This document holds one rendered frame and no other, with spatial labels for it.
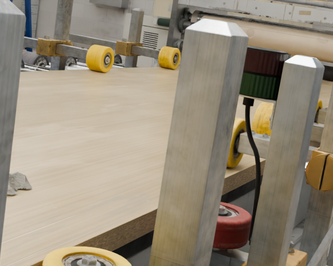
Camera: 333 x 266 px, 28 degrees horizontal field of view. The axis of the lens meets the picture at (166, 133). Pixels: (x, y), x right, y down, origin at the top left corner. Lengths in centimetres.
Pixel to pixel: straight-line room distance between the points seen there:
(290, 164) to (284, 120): 5
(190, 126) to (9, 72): 23
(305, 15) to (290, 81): 240
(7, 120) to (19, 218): 45
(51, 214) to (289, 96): 28
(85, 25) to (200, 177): 1071
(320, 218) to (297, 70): 33
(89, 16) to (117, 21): 53
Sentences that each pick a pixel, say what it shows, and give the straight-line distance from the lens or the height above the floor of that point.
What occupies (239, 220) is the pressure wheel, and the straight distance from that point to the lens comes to 78.
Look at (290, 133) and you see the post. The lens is 70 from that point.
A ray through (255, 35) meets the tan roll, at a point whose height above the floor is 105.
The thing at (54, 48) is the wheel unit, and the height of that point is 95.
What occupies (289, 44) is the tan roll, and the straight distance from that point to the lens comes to 310.
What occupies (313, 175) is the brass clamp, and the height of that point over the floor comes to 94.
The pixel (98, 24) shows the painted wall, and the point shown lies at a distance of 1102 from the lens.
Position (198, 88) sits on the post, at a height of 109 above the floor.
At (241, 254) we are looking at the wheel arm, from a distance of 81.
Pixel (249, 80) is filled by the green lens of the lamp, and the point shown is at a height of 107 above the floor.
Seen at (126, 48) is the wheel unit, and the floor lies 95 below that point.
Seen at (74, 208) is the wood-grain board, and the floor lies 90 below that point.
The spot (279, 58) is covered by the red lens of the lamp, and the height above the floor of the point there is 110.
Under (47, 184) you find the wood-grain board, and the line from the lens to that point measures 83.
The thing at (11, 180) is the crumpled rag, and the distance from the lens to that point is 81.
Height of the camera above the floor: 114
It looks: 11 degrees down
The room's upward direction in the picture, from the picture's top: 9 degrees clockwise
